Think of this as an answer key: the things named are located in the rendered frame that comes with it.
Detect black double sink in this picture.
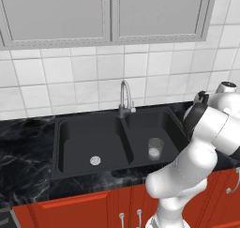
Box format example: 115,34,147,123
50,105,190,181

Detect grey metal tap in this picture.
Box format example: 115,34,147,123
117,79,137,120

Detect clear drinking glass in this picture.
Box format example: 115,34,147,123
147,137,165,161

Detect narrow red cupboard door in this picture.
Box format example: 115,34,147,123
112,185,133,228
130,183,161,228

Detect grey upper cupboard door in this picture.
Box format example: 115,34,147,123
111,0,218,46
0,0,113,51

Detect wide red cupboard front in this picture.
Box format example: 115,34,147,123
11,190,115,228

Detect dark grey appliance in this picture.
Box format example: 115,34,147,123
0,205,21,228

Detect silver lower cupboard handle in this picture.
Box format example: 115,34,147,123
118,212,126,228
225,167,240,195
135,208,143,228

